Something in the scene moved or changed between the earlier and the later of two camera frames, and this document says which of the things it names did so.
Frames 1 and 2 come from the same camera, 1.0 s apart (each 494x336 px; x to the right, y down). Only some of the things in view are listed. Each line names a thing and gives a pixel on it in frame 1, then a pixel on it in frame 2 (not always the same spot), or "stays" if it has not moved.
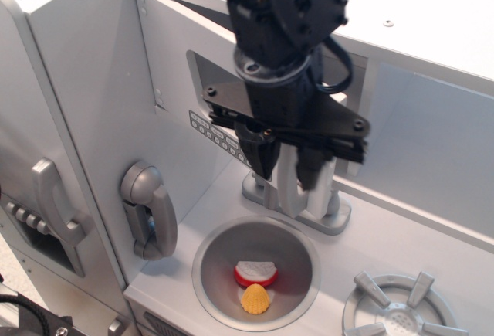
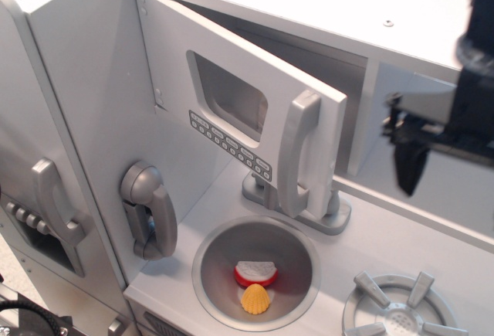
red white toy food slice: [249, 273] stays
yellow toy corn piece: [255, 299] stays
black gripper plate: [289, 105] to [469, 131]
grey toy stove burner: [400, 305] stays
